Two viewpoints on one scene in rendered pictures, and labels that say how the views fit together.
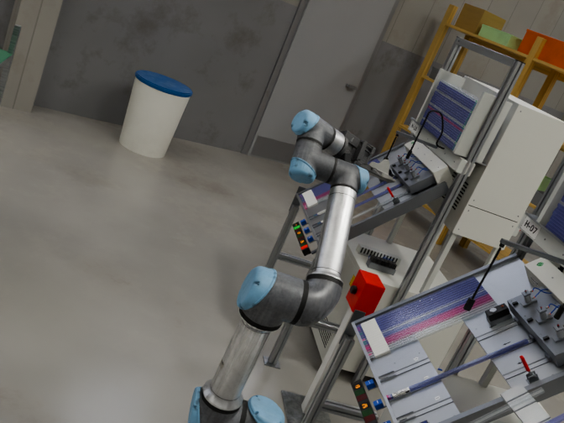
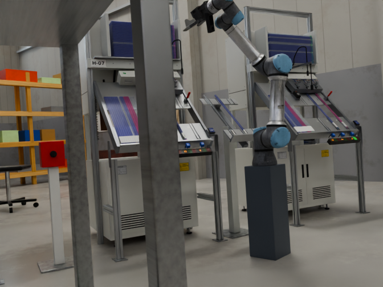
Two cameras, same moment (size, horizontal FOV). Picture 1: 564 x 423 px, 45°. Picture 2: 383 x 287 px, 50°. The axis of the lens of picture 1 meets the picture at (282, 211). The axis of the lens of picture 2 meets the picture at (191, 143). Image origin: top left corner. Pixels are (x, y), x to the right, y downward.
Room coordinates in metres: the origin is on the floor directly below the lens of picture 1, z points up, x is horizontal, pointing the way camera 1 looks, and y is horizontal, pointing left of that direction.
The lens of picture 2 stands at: (2.52, 2.18, 0.73)
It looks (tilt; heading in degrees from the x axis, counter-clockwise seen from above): 0 degrees down; 259
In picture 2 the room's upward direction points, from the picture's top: 4 degrees counter-clockwise
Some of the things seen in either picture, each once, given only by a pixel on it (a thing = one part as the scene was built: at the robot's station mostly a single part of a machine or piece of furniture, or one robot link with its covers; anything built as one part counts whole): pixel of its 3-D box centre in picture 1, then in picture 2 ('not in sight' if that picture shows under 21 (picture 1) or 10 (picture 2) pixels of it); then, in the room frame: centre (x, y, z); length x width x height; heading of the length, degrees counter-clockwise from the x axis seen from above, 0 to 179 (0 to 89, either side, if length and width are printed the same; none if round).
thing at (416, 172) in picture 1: (375, 251); not in sight; (3.68, -0.58, 0.66); 1.01 x 0.73 x 1.31; 106
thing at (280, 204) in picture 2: not in sight; (267, 209); (1.63, -0.18, 0.27); 0.18 x 0.18 x 0.55; 37
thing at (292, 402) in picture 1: (337, 347); (55, 203); (2.91, -0.50, 0.39); 0.24 x 0.24 x 0.78; 16
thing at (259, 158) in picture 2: not in sight; (264, 156); (1.63, -0.18, 0.60); 0.15 x 0.15 x 0.10
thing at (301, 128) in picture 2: not in sight; (293, 142); (0.89, -1.37, 0.65); 1.01 x 0.73 x 1.29; 106
